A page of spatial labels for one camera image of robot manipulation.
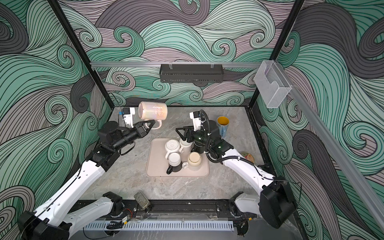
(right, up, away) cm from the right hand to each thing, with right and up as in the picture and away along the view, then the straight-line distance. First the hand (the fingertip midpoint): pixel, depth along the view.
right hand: (179, 129), depth 73 cm
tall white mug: (+2, -14, +17) cm, 22 cm away
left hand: (-11, +4, -6) cm, 13 cm away
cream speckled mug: (+8, -17, +9) cm, 21 cm away
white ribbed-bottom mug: (-6, -11, +15) cm, 19 cm away
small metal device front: (-18, -36, -1) cm, 41 cm away
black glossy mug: (+10, -12, +14) cm, 21 cm away
